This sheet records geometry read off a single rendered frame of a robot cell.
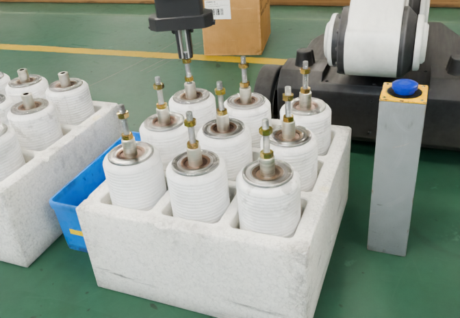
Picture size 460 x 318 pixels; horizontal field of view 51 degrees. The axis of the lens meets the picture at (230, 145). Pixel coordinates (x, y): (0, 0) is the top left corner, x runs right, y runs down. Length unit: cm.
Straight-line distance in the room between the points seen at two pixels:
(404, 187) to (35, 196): 69
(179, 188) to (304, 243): 20
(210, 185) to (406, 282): 40
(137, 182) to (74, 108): 39
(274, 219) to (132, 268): 28
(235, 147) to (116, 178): 20
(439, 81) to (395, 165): 37
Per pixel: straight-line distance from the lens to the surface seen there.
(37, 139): 106
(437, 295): 91
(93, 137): 113
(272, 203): 69
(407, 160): 85
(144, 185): 79
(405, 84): 82
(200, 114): 96
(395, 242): 95
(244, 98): 93
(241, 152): 83
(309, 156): 79
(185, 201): 74
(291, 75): 120
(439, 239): 102
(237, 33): 195
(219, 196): 75
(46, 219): 105
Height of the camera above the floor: 64
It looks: 29 degrees down
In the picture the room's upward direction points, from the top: 5 degrees counter-clockwise
